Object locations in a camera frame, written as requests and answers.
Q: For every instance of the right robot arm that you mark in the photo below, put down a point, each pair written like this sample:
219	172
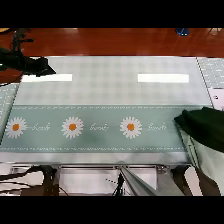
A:
192	181

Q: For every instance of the silver frame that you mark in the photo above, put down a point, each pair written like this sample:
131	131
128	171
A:
140	183

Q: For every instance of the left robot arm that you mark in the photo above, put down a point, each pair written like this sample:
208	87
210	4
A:
11	60

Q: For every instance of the dark green T-shirt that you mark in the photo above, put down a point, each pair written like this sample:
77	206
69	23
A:
203	125

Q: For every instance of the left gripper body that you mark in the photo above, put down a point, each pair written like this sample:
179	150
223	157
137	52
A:
40	67

